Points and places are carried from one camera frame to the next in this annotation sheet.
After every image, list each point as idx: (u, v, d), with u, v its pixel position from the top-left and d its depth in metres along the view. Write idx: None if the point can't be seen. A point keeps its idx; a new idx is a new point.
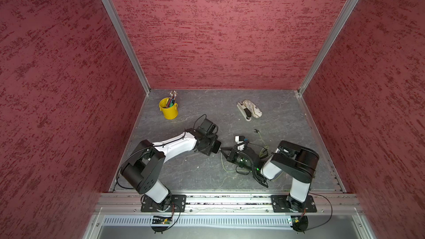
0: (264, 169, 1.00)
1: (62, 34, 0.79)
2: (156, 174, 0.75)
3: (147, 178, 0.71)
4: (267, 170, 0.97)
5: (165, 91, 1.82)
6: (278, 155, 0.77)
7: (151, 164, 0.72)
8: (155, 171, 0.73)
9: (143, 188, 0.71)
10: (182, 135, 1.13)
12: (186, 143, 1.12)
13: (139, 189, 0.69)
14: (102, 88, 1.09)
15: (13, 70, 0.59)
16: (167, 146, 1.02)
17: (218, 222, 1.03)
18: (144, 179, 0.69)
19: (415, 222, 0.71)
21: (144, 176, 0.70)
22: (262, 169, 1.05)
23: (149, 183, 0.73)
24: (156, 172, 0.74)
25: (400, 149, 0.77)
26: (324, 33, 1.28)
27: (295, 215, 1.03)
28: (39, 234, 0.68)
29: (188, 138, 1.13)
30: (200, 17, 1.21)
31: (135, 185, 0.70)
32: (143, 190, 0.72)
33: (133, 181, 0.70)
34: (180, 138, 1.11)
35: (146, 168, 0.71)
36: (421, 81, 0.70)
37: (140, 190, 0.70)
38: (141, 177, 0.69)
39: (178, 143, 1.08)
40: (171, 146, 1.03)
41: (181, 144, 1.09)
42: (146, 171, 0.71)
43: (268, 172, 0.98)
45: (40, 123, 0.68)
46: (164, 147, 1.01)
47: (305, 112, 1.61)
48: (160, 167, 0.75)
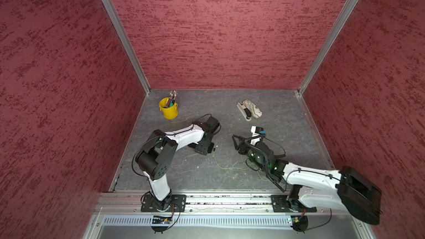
0: (292, 172, 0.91)
1: (62, 34, 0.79)
2: (169, 161, 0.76)
3: (161, 165, 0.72)
4: (297, 176, 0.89)
5: (165, 91, 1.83)
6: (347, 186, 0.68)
7: (165, 151, 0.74)
8: (169, 159, 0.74)
9: (157, 174, 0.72)
10: (190, 126, 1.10)
12: (195, 135, 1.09)
13: (154, 175, 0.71)
14: (102, 87, 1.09)
15: (13, 70, 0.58)
16: (179, 135, 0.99)
17: (218, 222, 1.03)
18: (158, 166, 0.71)
19: (415, 222, 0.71)
21: (159, 163, 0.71)
22: (285, 171, 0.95)
23: (162, 170, 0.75)
24: (169, 160, 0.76)
25: (400, 149, 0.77)
26: (324, 33, 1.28)
27: (295, 215, 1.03)
28: (39, 233, 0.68)
29: (197, 130, 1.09)
30: (200, 17, 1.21)
31: (149, 171, 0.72)
32: (156, 177, 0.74)
33: (147, 167, 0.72)
34: (190, 129, 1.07)
35: (160, 155, 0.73)
36: (421, 80, 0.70)
37: (155, 176, 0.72)
38: (156, 164, 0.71)
39: (187, 133, 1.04)
40: (182, 136, 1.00)
41: (191, 134, 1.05)
42: (160, 157, 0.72)
43: (296, 178, 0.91)
45: (40, 123, 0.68)
46: (175, 136, 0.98)
47: (305, 112, 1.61)
48: (172, 154, 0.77)
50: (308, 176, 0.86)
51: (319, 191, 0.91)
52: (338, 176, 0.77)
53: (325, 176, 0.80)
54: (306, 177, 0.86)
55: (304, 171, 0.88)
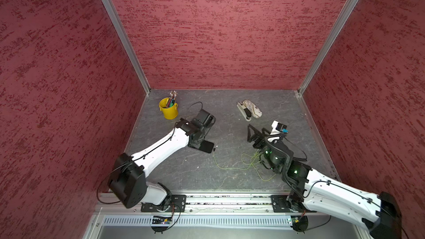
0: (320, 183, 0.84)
1: (62, 34, 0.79)
2: (141, 187, 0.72)
3: (132, 196, 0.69)
4: (327, 190, 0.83)
5: (165, 91, 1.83)
6: (390, 216, 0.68)
7: (130, 183, 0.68)
8: (138, 188, 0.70)
9: (131, 202, 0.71)
10: (169, 135, 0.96)
12: (176, 144, 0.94)
13: (128, 204, 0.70)
14: (102, 87, 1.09)
15: (13, 70, 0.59)
16: (151, 154, 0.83)
17: (218, 222, 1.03)
18: (128, 198, 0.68)
19: (415, 222, 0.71)
21: (128, 196, 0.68)
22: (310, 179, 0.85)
23: (136, 197, 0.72)
24: (140, 188, 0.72)
25: (400, 149, 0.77)
26: (324, 32, 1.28)
27: (295, 215, 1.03)
28: (39, 234, 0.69)
29: (177, 138, 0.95)
30: (200, 17, 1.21)
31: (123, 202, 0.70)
32: (131, 204, 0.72)
33: (120, 197, 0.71)
34: (167, 140, 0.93)
35: (127, 187, 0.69)
36: (421, 81, 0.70)
37: (129, 205, 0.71)
38: (126, 196, 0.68)
39: (164, 147, 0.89)
40: (155, 155, 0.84)
41: (170, 146, 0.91)
42: (129, 190, 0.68)
43: (324, 190, 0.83)
45: (41, 123, 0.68)
46: (146, 158, 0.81)
47: (305, 112, 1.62)
48: (141, 181, 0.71)
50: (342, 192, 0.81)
51: (330, 201, 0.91)
52: (377, 201, 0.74)
53: (362, 198, 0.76)
54: (336, 193, 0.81)
55: (336, 187, 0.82)
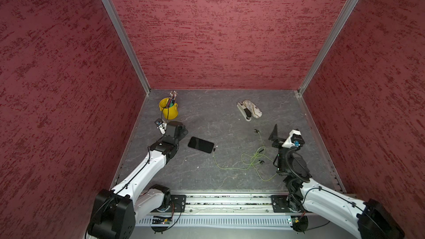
0: (312, 188, 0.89)
1: (62, 34, 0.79)
2: (131, 217, 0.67)
3: (123, 228, 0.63)
4: (316, 194, 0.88)
5: (165, 91, 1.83)
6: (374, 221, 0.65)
7: (119, 213, 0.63)
8: (127, 218, 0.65)
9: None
10: (146, 160, 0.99)
12: (155, 166, 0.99)
13: None
14: (102, 88, 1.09)
15: (14, 70, 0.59)
16: (133, 182, 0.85)
17: (218, 222, 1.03)
18: (119, 231, 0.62)
19: (415, 223, 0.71)
21: (118, 228, 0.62)
22: (305, 186, 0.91)
23: (127, 230, 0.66)
24: (130, 217, 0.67)
25: (400, 149, 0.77)
26: (324, 33, 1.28)
27: (295, 215, 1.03)
28: (39, 234, 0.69)
29: (155, 160, 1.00)
30: (200, 17, 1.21)
31: None
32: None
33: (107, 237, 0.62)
34: (146, 164, 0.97)
35: (116, 219, 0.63)
36: (421, 81, 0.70)
37: None
38: (115, 230, 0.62)
39: (144, 171, 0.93)
40: (137, 181, 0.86)
41: (150, 170, 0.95)
42: (118, 221, 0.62)
43: (315, 196, 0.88)
45: (41, 123, 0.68)
46: (129, 187, 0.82)
47: (305, 112, 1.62)
48: (131, 210, 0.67)
50: (332, 197, 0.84)
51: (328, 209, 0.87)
52: (362, 206, 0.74)
53: (347, 202, 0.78)
54: (325, 197, 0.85)
55: (325, 193, 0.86)
